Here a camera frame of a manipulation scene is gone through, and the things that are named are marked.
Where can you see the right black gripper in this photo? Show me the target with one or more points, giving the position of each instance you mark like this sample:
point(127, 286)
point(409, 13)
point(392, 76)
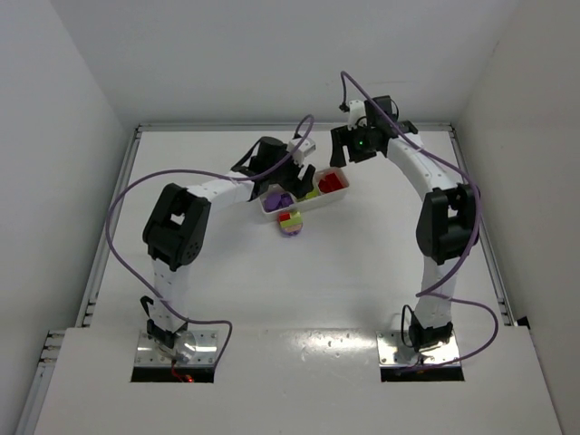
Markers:
point(343, 140)

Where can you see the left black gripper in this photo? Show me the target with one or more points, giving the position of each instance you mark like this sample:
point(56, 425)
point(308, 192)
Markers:
point(292, 178)

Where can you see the green curved lego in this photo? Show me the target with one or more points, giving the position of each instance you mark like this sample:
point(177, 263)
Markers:
point(312, 194)

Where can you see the purple patterned curved lego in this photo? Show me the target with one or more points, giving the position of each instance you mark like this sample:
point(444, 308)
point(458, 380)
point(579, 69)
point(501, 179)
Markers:
point(286, 200)

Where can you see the red curved lego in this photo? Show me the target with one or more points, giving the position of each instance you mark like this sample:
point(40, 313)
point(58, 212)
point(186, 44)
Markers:
point(330, 182)

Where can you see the purple rounded lego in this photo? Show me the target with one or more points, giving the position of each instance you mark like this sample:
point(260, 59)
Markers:
point(274, 201)

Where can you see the green block lego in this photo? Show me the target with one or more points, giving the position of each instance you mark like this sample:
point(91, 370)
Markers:
point(295, 217)

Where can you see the purple patterned lego base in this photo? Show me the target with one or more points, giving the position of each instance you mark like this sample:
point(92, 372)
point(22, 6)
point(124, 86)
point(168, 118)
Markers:
point(292, 231)

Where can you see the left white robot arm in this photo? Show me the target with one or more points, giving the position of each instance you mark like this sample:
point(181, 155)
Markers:
point(175, 231)

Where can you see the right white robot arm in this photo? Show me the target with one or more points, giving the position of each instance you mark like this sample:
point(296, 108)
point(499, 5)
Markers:
point(446, 220)

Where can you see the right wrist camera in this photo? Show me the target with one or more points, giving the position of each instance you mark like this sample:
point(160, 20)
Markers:
point(356, 114)

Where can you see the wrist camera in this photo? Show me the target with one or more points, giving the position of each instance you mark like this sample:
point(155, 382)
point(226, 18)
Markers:
point(305, 150)
point(356, 114)

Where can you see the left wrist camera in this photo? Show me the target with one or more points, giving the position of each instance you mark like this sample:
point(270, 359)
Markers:
point(305, 150)

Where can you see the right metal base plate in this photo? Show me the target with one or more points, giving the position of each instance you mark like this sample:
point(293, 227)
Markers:
point(394, 354)

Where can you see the metal base plate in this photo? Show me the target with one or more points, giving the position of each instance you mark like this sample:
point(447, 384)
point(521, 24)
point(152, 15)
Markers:
point(192, 349)
point(394, 354)

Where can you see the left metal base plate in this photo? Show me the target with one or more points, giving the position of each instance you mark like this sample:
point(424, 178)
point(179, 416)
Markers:
point(192, 349)

